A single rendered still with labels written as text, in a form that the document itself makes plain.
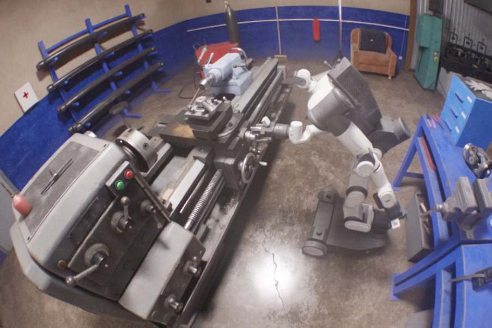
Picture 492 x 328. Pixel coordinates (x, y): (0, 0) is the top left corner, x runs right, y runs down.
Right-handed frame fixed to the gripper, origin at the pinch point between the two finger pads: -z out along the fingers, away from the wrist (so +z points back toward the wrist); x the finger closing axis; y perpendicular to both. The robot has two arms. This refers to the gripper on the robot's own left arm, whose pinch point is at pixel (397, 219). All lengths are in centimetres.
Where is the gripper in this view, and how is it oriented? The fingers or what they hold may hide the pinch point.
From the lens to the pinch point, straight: 128.0
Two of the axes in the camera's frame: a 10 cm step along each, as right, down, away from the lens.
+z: -6.4, -7.3, -2.4
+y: -3.1, 5.3, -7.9
